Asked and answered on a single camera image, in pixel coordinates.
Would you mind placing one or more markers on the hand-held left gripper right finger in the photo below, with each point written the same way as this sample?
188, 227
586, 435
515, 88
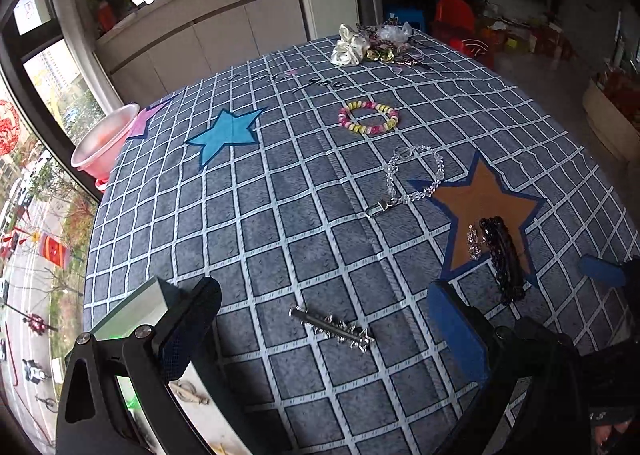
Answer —
457, 330

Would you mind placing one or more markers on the white cabinet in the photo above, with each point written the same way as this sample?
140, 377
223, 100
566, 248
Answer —
220, 30

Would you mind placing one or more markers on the silver star hair clip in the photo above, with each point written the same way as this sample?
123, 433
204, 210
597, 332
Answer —
332, 327

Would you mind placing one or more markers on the pile of hair accessories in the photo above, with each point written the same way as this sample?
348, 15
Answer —
390, 42

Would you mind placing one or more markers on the red lantern window sticker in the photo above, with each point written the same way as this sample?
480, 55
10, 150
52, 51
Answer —
54, 250

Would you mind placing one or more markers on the rhinestone earring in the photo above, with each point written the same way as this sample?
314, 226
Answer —
472, 242

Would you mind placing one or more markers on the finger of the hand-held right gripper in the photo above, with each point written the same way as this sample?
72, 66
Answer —
602, 271

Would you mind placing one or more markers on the flower bouquet in red vase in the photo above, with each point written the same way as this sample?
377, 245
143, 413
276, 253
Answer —
107, 0

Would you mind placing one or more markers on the red plastic chair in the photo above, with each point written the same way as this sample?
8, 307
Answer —
457, 22

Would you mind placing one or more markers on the gold hair pin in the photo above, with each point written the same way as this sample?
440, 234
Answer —
190, 392

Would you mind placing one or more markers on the red plastic basin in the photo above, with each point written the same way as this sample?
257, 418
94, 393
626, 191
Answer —
101, 184

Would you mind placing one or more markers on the red paper-cut window sticker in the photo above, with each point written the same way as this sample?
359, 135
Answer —
7, 127

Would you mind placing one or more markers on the blue plastic stool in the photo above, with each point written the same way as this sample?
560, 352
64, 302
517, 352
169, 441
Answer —
405, 17

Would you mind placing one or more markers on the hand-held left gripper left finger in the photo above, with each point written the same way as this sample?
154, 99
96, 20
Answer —
187, 335

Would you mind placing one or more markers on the pile of toys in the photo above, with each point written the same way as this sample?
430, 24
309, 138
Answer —
525, 32

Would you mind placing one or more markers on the beige storage basket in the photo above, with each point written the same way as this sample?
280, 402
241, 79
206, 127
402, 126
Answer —
612, 110

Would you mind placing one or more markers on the black beaded hair clip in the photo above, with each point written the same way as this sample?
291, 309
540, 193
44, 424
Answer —
502, 260

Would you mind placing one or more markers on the white satin scrunchie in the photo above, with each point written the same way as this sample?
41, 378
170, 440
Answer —
347, 47

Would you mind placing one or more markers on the white cardboard box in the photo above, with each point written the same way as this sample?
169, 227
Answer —
135, 310

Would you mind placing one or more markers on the pink plastic basin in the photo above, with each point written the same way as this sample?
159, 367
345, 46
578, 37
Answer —
102, 145

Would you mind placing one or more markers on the checked star tablecloth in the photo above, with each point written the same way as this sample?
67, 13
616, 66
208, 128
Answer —
280, 215

